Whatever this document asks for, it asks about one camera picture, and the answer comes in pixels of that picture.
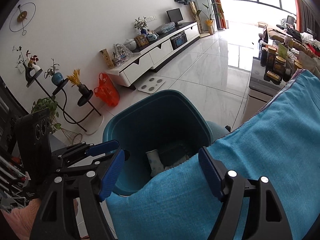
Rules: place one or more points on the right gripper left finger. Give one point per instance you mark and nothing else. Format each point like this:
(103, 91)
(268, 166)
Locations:
(56, 219)

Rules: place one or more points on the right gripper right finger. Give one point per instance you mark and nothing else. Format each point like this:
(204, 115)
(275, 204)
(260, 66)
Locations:
(266, 218)

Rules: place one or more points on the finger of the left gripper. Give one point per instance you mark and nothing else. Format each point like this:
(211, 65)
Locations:
(100, 148)
(85, 166)

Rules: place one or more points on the paper cup dotted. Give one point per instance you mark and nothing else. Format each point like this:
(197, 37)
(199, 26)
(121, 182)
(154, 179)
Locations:
(155, 163)

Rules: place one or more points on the pink sweater left forearm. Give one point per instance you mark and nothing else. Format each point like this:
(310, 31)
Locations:
(18, 221)

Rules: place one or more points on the teal plastic trash bin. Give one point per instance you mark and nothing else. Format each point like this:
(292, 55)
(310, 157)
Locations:
(166, 122)

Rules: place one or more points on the person left hand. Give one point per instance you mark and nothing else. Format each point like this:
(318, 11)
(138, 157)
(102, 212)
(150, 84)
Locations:
(33, 207)

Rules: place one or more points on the black tiered plant stand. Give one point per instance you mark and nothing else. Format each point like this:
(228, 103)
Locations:
(32, 73)

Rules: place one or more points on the orange plastic bag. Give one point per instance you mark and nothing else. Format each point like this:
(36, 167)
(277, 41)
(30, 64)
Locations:
(106, 91)

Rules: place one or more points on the blue floral tablecloth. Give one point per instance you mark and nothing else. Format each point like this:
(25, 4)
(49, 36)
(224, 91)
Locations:
(280, 142)

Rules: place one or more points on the white bathroom scale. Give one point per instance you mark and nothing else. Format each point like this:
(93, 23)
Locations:
(151, 85)

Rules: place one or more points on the white black tv cabinet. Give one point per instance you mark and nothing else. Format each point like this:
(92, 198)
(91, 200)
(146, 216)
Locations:
(154, 56)

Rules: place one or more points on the small black monitor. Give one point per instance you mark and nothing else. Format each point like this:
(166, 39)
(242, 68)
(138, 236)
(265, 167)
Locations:
(175, 16)

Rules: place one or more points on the cluttered coffee table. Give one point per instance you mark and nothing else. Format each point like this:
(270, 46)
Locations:
(281, 53)

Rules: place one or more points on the tall green potted plant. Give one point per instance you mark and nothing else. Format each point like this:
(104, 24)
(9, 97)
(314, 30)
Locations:
(209, 16)

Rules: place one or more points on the left striped curtain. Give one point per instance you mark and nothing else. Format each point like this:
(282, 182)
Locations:
(219, 15)

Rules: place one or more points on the striped curtain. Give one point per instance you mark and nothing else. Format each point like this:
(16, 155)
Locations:
(219, 15)
(306, 20)

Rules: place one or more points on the right striped curtain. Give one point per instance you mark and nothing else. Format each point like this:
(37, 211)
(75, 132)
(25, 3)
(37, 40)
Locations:
(306, 20)

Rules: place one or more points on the round wall clock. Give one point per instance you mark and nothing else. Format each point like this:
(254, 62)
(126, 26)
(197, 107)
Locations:
(21, 17)

